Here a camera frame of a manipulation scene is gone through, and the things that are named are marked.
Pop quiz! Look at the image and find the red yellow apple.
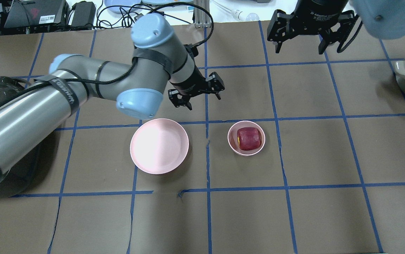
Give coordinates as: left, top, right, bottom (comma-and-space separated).
237, 127, 262, 151

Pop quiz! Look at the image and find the black power adapter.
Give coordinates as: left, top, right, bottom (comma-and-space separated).
69, 1, 96, 30

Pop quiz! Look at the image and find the light blue plate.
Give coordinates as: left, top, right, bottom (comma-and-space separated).
104, 0, 142, 14

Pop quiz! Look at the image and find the aluminium frame post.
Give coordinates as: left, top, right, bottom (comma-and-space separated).
193, 0, 213, 28

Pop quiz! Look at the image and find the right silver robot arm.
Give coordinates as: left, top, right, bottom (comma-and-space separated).
267, 0, 405, 55

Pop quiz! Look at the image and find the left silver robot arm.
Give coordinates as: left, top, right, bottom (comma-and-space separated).
0, 12, 225, 183

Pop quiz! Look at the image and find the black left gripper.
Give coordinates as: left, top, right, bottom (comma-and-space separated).
167, 65, 225, 110

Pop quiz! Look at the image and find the pink plate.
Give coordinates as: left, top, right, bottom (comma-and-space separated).
130, 118, 190, 175

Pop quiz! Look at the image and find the black computer box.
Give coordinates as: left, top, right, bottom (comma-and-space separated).
4, 0, 69, 29

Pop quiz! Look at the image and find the small pink bowl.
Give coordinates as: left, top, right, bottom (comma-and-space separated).
227, 120, 266, 156

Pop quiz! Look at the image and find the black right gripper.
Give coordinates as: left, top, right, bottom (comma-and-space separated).
267, 0, 359, 55

